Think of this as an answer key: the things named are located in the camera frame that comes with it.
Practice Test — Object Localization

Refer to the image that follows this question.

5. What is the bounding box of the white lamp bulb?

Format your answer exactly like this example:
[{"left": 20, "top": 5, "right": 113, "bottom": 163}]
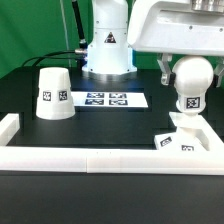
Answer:
[{"left": 172, "top": 56, "right": 213, "bottom": 115}]

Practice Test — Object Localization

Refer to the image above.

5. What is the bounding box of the white U-shaped border frame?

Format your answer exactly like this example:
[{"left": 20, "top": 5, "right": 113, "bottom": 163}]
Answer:
[{"left": 0, "top": 114, "right": 224, "bottom": 175}]

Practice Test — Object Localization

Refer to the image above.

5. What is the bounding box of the white fiducial marker sheet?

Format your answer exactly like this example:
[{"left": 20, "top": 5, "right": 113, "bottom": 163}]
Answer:
[{"left": 72, "top": 91, "right": 148, "bottom": 108}]

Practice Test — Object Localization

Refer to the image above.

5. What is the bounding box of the black cable with connector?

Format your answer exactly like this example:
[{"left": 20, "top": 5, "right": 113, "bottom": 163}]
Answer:
[{"left": 21, "top": 48, "right": 88, "bottom": 68}]

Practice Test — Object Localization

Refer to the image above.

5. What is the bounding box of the white lamp shade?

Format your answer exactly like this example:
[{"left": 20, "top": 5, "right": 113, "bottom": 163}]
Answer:
[{"left": 36, "top": 67, "right": 75, "bottom": 120}]

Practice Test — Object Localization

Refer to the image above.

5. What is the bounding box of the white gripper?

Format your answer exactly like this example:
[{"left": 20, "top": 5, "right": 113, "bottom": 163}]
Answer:
[{"left": 128, "top": 0, "right": 224, "bottom": 88}]

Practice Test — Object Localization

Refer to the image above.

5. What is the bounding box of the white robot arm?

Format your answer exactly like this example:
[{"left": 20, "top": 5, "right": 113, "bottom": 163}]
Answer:
[{"left": 84, "top": 0, "right": 224, "bottom": 85}]

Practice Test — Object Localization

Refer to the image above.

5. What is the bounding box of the white lamp base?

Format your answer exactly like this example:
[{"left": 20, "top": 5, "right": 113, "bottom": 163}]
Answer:
[{"left": 154, "top": 112, "right": 207, "bottom": 152}]

